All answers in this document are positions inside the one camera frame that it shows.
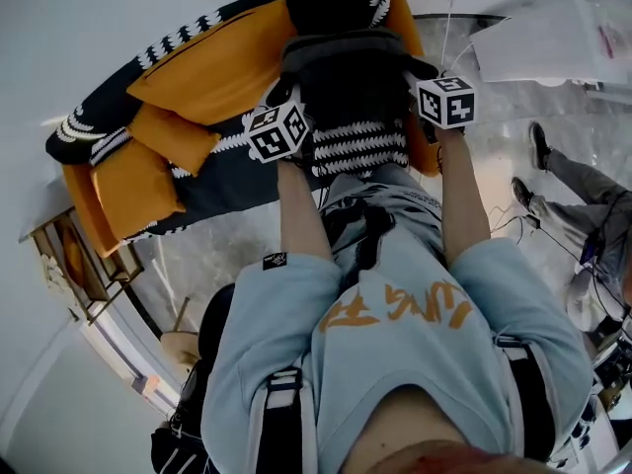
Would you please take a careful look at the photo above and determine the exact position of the person's light blue shirt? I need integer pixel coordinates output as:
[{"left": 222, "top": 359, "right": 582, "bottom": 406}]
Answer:
[{"left": 200, "top": 163, "right": 595, "bottom": 474}]

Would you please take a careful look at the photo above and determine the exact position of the black white patterned blanket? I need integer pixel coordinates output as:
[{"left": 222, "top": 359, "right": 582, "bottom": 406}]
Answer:
[{"left": 45, "top": 0, "right": 412, "bottom": 242}]

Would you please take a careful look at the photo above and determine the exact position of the small orange cushion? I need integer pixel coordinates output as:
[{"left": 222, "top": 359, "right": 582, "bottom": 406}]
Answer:
[{"left": 126, "top": 103, "right": 222, "bottom": 178}]

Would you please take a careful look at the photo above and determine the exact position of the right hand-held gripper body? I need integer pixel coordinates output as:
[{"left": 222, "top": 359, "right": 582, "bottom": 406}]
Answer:
[{"left": 402, "top": 61, "right": 477, "bottom": 143}]

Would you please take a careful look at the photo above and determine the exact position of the large orange cushion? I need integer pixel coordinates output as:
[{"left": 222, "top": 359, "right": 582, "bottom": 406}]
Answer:
[{"left": 126, "top": 0, "right": 298, "bottom": 127}]

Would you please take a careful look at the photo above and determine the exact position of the white sheet of paper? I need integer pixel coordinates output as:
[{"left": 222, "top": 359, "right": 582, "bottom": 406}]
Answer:
[{"left": 468, "top": 0, "right": 632, "bottom": 86}]

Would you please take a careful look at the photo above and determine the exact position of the person's left forearm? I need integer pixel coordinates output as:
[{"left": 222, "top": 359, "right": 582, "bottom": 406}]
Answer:
[{"left": 276, "top": 155, "right": 335, "bottom": 267}]

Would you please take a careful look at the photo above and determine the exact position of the white thin cable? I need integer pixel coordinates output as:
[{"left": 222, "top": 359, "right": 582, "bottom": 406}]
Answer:
[{"left": 440, "top": 0, "right": 476, "bottom": 74}]

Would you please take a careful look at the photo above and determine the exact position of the medium orange cushion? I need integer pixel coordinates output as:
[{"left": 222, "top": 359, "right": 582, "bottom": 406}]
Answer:
[{"left": 89, "top": 138, "right": 188, "bottom": 247}]

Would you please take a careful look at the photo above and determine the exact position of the black floor cable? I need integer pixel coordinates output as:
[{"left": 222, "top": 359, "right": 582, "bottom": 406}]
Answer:
[{"left": 488, "top": 203, "right": 632, "bottom": 325}]

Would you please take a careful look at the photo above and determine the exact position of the black chest harness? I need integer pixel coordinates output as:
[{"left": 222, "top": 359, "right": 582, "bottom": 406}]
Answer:
[{"left": 264, "top": 336, "right": 558, "bottom": 474}]

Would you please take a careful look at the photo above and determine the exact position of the black bag with white trim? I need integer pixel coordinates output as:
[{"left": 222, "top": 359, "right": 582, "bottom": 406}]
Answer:
[{"left": 149, "top": 281, "right": 238, "bottom": 474}]

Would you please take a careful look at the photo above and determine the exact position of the wooden side table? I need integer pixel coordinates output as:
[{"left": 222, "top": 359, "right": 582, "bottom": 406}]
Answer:
[{"left": 28, "top": 204, "right": 145, "bottom": 327}]

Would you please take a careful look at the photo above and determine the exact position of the orange sofa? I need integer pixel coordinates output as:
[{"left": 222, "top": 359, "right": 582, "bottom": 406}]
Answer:
[{"left": 45, "top": 0, "right": 443, "bottom": 261}]

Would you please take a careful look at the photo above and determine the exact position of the person's right forearm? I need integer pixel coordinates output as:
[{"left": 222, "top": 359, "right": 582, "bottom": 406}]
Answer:
[{"left": 435, "top": 126, "right": 493, "bottom": 267}]

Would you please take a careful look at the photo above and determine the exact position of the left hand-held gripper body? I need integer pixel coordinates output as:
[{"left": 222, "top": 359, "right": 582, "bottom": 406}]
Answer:
[{"left": 243, "top": 79, "right": 313, "bottom": 165}]

